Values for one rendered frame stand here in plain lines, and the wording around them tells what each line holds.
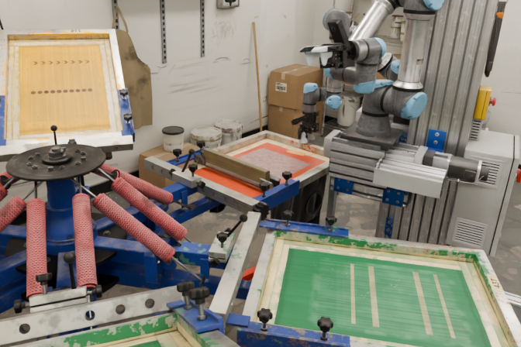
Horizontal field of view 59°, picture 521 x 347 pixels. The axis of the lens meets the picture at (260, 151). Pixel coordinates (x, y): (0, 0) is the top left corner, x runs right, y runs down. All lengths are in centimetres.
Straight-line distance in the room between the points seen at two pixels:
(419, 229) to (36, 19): 289
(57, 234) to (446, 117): 159
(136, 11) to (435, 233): 297
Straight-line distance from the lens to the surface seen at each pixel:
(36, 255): 141
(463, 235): 229
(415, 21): 188
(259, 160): 247
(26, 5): 372
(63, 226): 166
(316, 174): 228
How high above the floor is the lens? 191
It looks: 22 degrees down
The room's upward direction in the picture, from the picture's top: 2 degrees clockwise
